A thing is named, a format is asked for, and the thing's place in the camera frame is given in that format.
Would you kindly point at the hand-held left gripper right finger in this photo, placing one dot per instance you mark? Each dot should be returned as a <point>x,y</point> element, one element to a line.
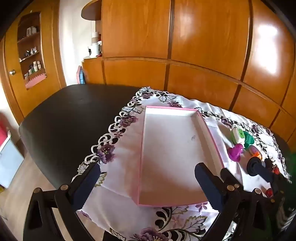
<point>208,187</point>

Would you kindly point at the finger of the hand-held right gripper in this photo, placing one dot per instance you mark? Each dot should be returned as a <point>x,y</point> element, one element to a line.
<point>266,175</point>

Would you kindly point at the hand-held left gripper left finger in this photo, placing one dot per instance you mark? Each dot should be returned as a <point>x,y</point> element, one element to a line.
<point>86,185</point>

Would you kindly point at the orange perforated cube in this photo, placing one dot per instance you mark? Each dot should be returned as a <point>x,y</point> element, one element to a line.
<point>257,154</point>

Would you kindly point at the green plastic spool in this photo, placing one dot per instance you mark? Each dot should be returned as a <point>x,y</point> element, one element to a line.
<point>249,140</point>

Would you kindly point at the white and green toy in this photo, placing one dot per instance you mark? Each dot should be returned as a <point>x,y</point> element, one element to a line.
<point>237,136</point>

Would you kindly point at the pink cardboard box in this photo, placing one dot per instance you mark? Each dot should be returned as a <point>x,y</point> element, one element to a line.
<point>172,153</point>

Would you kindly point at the purple oval piece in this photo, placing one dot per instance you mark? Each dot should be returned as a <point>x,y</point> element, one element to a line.
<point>252,149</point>

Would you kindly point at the magenta plastic toy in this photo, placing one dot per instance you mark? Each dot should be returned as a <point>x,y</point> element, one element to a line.
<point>235,152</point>

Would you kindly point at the white embroidered floral tablecloth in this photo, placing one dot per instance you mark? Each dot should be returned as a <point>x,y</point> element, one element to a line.
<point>120,148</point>

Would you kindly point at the white storage box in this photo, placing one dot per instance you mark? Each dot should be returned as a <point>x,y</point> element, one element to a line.
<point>9,162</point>

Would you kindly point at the red object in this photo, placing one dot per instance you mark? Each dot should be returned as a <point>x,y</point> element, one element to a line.
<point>3,129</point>

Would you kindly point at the pink lace cloth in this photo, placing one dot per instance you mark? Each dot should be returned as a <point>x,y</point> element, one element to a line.
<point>34,80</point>

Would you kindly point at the metal door knob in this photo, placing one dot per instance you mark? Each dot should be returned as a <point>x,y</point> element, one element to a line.
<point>12,72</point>

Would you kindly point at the wooden display cabinet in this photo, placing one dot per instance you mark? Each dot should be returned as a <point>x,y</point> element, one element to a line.
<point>30,58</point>

